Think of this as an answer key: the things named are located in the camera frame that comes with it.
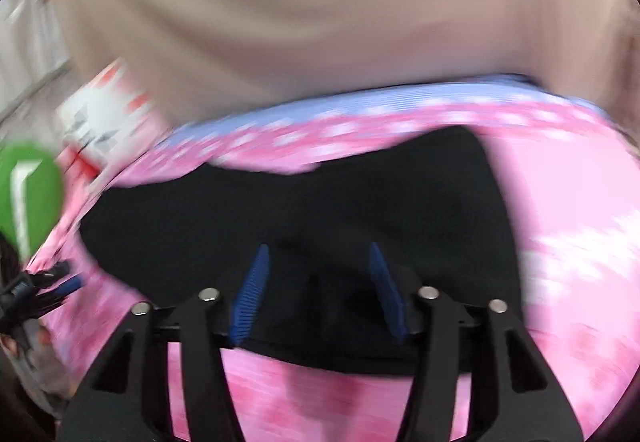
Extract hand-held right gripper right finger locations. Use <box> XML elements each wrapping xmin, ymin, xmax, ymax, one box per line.
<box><xmin>368</xmin><ymin>242</ymin><xmax>586</xmax><ymax>442</ymax></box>

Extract pink printed blanket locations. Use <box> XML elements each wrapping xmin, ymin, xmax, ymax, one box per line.
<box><xmin>24</xmin><ymin>73</ymin><xmax>640</xmax><ymax>442</ymax></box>

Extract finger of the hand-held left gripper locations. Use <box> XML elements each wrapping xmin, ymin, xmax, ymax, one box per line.
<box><xmin>32</xmin><ymin>273</ymin><xmax>85</xmax><ymax>310</ymax></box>
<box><xmin>27</xmin><ymin>260</ymin><xmax>72</xmax><ymax>285</ymax></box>

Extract person's beige clothing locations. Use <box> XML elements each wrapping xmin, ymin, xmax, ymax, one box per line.
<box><xmin>44</xmin><ymin>0</ymin><xmax>640</xmax><ymax>123</ymax></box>

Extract black pants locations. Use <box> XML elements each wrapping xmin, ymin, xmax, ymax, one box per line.
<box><xmin>80</xmin><ymin>126</ymin><xmax>524</xmax><ymax>376</ymax></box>

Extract red and white box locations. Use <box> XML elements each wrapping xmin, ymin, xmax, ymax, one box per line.
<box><xmin>54</xmin><ymin>58</ymin><xmax>170</xmax><ymax>175</ymax></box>

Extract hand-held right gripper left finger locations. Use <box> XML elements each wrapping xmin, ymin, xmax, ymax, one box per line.
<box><xmin>59</xmin><ymin>244</ymin><xmax>271</xmax><ymax>442</ymax></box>

